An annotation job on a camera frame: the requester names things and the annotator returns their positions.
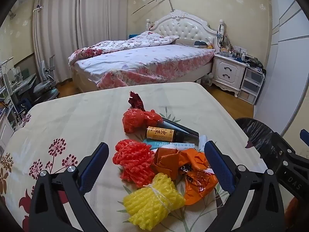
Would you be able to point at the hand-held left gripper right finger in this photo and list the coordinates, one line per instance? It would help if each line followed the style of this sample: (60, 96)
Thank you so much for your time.
(218, 168)

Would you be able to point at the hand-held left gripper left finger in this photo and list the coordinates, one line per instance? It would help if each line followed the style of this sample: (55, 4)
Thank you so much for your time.
(94, 168)

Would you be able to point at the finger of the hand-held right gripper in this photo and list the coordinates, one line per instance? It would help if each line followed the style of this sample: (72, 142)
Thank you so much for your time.
(305, 137)
(284, 146)

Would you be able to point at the orange plastic bag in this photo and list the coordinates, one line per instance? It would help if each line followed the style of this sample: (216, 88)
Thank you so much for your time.
(198, 183)

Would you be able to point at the bin with black liner bag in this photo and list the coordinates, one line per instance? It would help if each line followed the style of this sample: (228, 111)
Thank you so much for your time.
(258, 133)

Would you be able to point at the red foam fruit net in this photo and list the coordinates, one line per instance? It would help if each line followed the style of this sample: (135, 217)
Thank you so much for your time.
(132, 159)

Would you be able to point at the black tube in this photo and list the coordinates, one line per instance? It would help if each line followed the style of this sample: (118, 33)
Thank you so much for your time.
(190, 132)

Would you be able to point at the orange-brown paper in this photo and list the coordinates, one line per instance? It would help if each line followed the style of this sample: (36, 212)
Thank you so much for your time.
(166, 162)

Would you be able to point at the long teal carton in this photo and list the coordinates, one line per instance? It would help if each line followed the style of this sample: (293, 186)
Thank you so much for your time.
(149, 143)

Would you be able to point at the red plastic mesh bag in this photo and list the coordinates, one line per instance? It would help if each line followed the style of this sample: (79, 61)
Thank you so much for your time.
(132, 120)

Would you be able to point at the yellow foam net bundle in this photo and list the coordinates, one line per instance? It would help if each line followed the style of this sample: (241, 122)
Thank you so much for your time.
(149, 203)

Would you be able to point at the brown bottle yellow label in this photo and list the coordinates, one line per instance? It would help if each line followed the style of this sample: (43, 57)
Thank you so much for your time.
(159, 134)

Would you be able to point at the dark red wrapper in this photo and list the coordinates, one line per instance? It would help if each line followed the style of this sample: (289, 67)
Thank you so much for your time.
(136, 102)

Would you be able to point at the floral beige tablecloth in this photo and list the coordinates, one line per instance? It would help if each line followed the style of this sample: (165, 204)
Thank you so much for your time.
(72, 116)

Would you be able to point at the clear plastic drawer unit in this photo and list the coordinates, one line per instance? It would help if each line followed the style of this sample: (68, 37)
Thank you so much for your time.
(251, 84)

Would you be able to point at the grey sliding wardrobe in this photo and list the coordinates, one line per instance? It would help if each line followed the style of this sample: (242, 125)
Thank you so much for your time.
(284, 65)

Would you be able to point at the crumpled clear plastic bag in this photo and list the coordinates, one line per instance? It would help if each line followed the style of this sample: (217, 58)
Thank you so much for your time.
(207, 79)

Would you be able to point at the grey office chair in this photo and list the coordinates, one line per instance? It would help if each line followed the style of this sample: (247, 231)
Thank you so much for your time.
(45, 87)

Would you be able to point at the white nightstand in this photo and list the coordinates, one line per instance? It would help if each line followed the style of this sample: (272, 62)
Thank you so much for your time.
(228, 70)

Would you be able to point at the white cabinet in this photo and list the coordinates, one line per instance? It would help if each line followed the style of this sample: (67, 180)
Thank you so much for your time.
(6, 130)

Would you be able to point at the clutter of small bottles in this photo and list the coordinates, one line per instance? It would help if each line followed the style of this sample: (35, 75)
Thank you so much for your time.
(231, 52)

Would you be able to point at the cluttered desk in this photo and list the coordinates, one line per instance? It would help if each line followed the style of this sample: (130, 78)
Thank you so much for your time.
(21, 79)

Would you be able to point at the floral bed sheet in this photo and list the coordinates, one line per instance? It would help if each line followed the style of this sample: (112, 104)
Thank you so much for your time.
(149, 60)

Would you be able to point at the dark cloth item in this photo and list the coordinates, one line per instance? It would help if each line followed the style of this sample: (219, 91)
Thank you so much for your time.
(200, 44)

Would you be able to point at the floral quilt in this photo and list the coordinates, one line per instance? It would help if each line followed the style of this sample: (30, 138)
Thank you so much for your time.
(125, 44)

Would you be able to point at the beige pillow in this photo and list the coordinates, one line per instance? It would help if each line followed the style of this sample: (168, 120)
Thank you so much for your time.
(183, 41)

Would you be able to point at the beige pleated curtain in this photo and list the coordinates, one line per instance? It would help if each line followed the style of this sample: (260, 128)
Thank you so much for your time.
(60, 29)

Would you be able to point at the thin bent metal rod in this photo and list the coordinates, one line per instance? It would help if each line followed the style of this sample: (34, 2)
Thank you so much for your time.
(169, 3)

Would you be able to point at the white wall socket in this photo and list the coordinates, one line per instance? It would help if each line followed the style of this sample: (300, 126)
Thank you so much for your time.
(241, 50)

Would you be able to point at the white bed frame tufted headboard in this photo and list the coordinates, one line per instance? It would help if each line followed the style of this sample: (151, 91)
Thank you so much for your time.
(183, 26)

